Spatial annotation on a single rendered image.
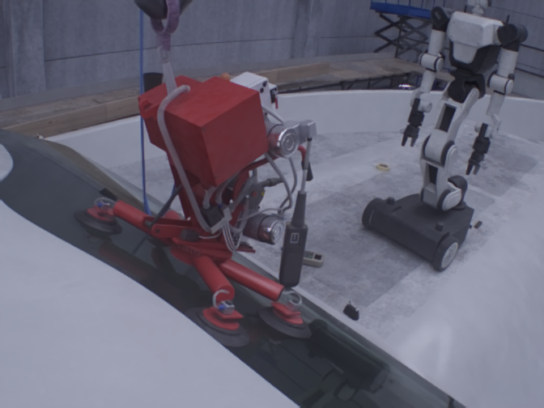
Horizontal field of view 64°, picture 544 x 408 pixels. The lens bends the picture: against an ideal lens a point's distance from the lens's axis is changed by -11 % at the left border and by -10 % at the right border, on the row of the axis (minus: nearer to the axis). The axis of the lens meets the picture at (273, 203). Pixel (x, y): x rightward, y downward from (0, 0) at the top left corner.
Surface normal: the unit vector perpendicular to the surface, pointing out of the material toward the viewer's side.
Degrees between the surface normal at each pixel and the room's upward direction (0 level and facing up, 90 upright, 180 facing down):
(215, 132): 90
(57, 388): 21
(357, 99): 90
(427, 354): 16
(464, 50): 90
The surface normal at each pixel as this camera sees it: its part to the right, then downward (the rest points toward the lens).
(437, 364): 0.35, -0.69
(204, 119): -0.14, -0.74
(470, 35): -0.75, 0.23
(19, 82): 0.72, 0.39
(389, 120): 0.37, 0.47
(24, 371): 0.37, -0.91
